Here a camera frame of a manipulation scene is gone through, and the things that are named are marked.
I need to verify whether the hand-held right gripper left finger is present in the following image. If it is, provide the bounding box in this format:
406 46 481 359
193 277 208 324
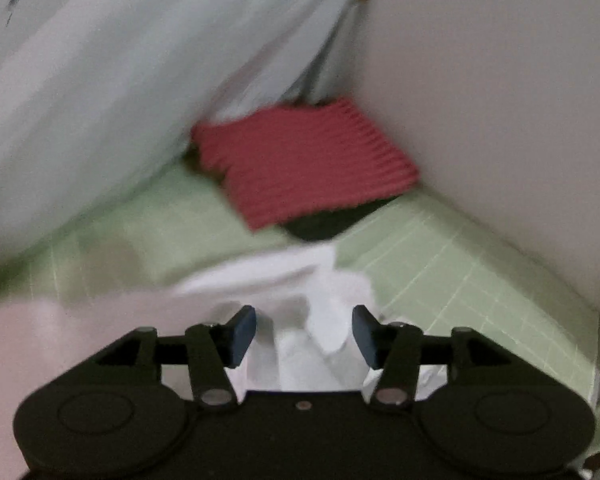
96 305 257 408

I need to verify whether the white garment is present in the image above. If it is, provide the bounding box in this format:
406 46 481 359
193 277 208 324
0 242 448 480

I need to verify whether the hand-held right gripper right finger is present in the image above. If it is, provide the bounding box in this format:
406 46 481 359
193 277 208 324
351 304 511 408

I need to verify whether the dark folded garment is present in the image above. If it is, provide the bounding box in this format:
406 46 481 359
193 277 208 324
277 195 402 242

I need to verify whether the red striped folded garment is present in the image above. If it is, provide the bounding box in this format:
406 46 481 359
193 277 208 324
190 97 422 232

